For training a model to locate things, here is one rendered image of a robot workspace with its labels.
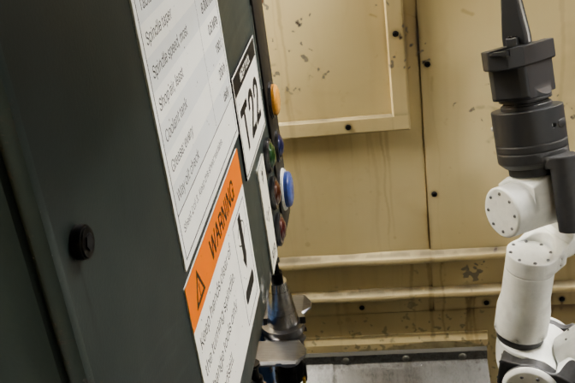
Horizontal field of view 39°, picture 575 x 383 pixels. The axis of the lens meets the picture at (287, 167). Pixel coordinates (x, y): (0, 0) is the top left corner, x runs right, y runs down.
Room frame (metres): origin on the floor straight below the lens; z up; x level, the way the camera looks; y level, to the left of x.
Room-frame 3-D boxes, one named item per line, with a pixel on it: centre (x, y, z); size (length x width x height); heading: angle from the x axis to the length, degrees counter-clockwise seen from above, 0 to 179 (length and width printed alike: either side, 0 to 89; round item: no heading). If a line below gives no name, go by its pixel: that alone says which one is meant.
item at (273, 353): (0.90, 0.04, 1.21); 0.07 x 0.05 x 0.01; 82
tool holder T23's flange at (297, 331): (0.95, 0.04, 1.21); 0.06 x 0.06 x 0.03
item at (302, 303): (1.01, 0.03, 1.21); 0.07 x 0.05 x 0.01; 82
